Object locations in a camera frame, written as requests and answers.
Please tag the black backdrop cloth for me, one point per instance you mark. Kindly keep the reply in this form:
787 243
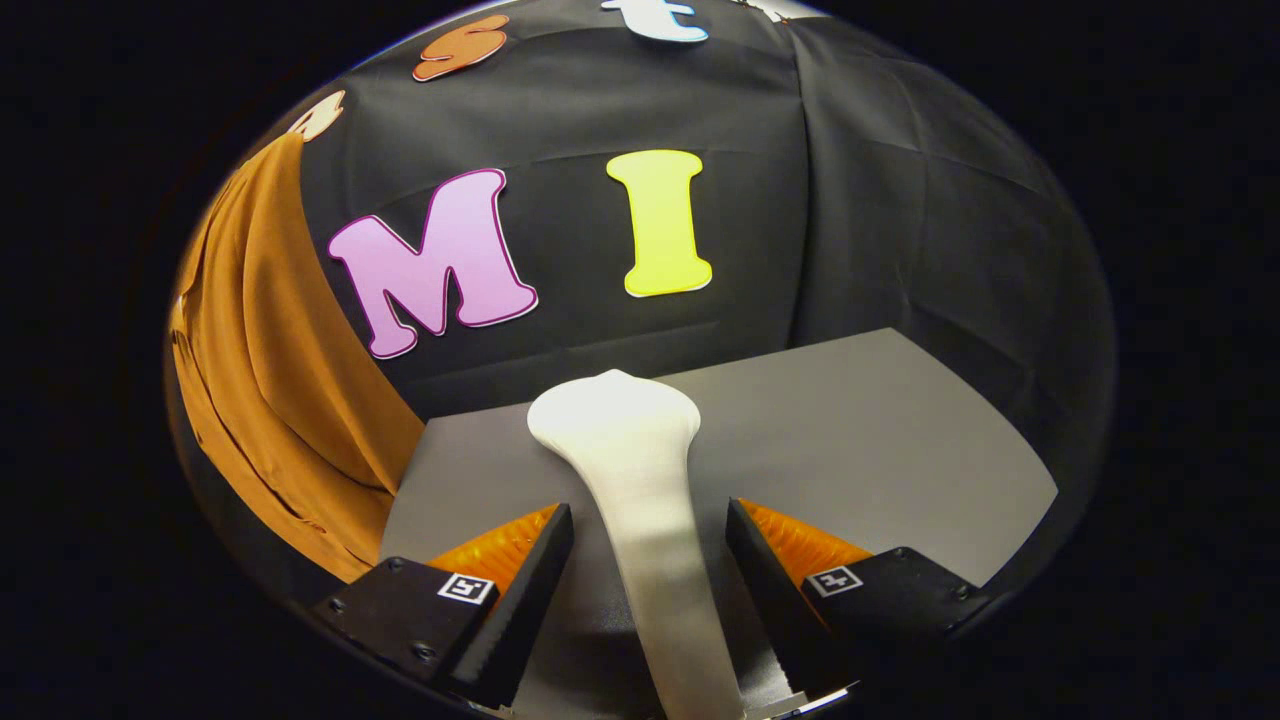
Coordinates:
900 200

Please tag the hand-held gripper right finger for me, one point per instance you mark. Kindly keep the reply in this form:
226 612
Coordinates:
775 600

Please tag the brown button-up shirt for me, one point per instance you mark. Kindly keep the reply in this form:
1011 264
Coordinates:
270 380

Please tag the grey cabinet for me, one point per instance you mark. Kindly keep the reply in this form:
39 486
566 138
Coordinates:
850 450

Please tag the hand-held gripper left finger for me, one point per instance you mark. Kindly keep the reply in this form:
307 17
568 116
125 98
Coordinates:
520 610

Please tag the white garment steamer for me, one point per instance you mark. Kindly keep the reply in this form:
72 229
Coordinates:
640 480

